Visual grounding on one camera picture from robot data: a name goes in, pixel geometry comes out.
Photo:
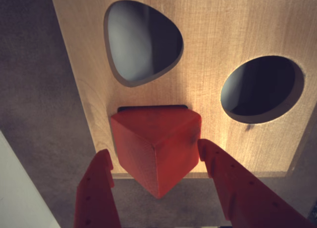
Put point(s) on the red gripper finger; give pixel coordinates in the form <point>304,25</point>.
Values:
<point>96,193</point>
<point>242,188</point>

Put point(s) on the wooden shape sorter box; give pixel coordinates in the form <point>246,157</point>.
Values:
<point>210,39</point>

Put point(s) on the red wooden cube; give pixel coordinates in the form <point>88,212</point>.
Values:
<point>158,148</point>

